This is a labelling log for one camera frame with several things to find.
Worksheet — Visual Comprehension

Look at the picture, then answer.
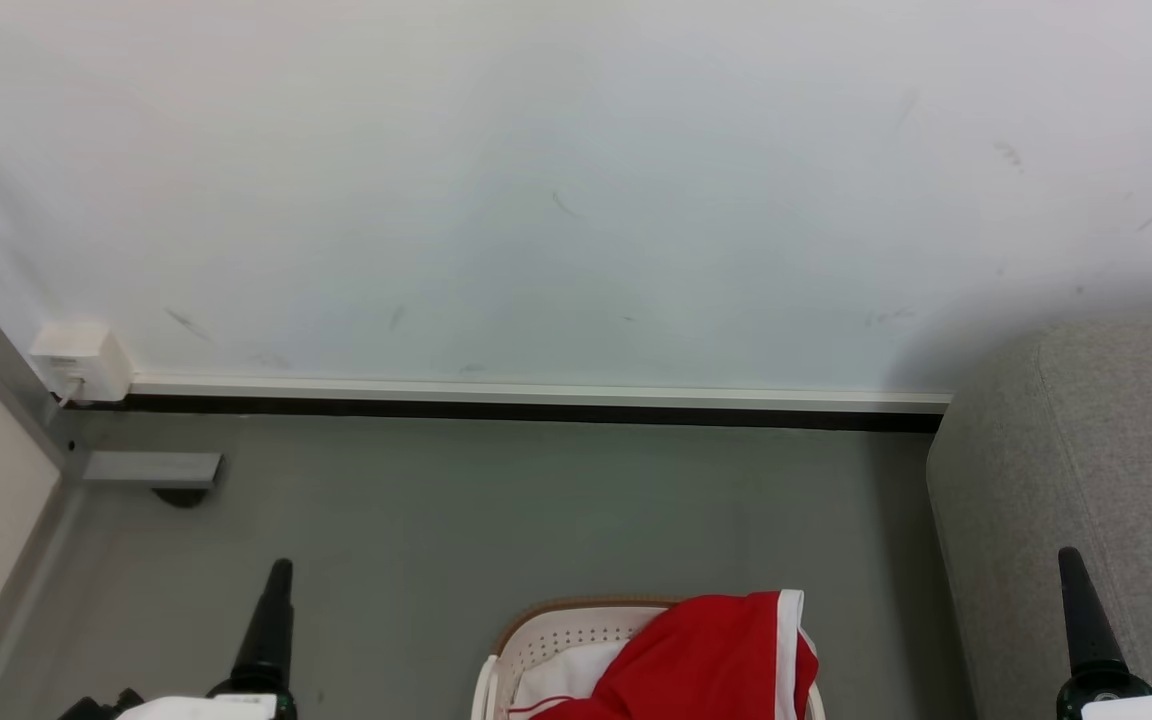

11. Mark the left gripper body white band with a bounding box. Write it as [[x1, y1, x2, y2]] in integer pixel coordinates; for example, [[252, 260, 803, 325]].
[[116, 670, 300, 720]]

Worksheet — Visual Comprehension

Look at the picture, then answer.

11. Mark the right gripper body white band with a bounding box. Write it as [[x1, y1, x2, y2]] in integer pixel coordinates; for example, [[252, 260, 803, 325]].
[[1055, 670, 1152, 720]]

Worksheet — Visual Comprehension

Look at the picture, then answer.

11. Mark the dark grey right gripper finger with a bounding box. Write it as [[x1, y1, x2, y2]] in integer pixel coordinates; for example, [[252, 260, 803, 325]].
[[1079, 570, 1129, 677], [1057, 547, 1097, 677]]

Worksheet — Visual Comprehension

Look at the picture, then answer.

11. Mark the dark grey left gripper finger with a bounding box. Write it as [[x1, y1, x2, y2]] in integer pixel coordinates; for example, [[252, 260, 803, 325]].
[[233, 560, 282, 675], [279, 559, 296, 675]]

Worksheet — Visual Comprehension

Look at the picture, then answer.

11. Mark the red jersey with white trim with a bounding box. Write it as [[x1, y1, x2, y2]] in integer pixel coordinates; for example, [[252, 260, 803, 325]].
[[531, 590, 820, 720]]

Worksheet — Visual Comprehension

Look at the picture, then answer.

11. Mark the grey fabric sofa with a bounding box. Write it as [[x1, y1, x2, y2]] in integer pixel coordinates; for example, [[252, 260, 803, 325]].
[[926, 315, 1152, 720]]

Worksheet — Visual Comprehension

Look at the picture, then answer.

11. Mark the white cloth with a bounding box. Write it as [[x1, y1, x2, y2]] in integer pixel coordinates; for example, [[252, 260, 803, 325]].
[[509, 643, 637, 720]]

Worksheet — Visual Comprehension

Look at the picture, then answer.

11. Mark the grey metal foot bar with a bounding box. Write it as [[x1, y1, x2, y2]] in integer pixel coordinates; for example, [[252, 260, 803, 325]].
[[83, 452, 225, 490]]

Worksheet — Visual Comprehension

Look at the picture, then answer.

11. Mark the white laundry basket brown rim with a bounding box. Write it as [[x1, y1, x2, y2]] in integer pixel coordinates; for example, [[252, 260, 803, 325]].
[[471, 597, 827, 720]]

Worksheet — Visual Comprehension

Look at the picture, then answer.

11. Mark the white and black baseboard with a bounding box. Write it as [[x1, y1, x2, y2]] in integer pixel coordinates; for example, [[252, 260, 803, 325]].
[[124, 375, 953, 434]]

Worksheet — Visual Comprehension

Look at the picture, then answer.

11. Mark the white wall socket box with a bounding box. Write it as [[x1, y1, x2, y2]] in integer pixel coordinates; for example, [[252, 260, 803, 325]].
[[29, 322, 134, 404]]

